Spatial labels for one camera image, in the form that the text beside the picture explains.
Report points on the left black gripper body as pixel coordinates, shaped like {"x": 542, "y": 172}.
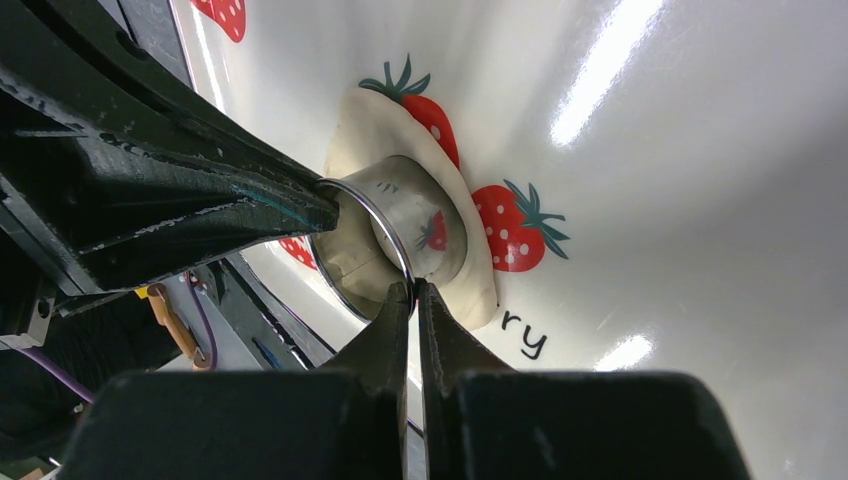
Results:
{"x": 95, "y": 186}

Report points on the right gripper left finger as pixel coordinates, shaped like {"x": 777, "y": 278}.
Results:
{"x": 343, "y": 420}

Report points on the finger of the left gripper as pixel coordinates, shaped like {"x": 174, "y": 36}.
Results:
{"x": 233, "y": 216}
{"x": 172, "y": 120}

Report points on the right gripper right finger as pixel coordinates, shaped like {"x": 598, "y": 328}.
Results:
{"x": 485, "y": 420}

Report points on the white dough piece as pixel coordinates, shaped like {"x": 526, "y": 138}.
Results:
{"x": 405, "y": 213}

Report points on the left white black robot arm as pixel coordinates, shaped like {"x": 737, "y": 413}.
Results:
{"x": 89, "y": 340}

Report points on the metal scraper orange handle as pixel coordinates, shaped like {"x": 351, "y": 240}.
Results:
{"x": 167, "y": 317}

